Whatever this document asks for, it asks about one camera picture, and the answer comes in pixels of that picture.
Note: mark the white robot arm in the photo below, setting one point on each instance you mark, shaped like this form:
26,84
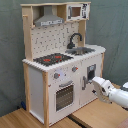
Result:
119,96

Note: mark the black toy stovetop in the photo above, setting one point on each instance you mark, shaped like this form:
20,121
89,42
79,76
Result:
52,59

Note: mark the grey toy range hood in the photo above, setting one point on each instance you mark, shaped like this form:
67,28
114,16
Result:
48,18

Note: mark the white fridge door with dispenser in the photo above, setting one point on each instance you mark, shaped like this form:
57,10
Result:
91,67

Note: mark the white toy oven door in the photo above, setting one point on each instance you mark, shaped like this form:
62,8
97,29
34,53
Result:
63,99

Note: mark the wooden toy kitchen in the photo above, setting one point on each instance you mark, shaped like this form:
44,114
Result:
45,40

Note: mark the black toy faucet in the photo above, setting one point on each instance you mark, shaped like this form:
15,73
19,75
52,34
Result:
71,44

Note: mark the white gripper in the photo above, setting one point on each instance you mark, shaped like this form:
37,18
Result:
102,88

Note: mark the toy microwave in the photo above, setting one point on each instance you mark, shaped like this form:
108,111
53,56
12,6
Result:
78,11

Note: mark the grey stove knob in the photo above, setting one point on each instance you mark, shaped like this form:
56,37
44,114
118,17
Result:
74,69
56,75

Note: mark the grey toy sink basin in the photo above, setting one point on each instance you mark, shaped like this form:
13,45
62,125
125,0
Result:
79,51

